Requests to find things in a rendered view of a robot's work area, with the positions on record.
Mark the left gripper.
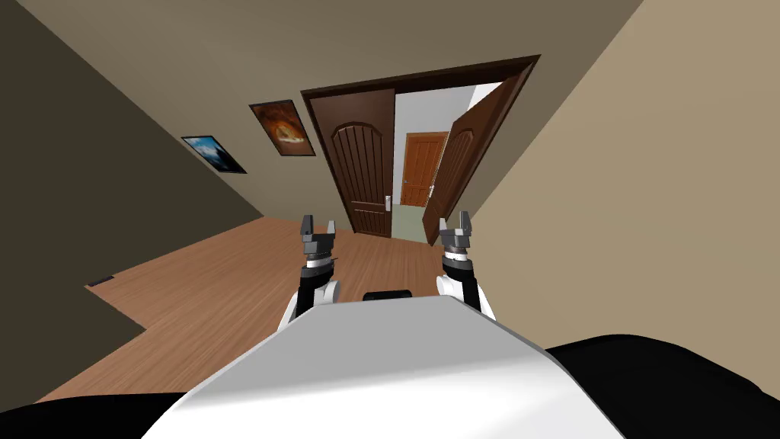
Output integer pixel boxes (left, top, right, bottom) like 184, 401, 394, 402
300, 214, 337, 258

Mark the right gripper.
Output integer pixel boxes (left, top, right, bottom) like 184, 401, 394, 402
439, 210, 474, 252

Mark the dark brown door leaf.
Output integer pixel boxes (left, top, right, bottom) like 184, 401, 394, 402
310, 88, 397, 239
421, 79, 520, 248

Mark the orange wooden door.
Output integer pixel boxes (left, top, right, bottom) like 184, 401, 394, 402
399, 130, 451, 209

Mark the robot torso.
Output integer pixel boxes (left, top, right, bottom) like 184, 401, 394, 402
141, 290, 626, 439

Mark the orange framed wall picture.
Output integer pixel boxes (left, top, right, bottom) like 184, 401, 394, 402
248, 98, 318, 159

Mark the blue framed wall picture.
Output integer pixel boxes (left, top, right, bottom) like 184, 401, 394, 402
180, 133, 248, 175

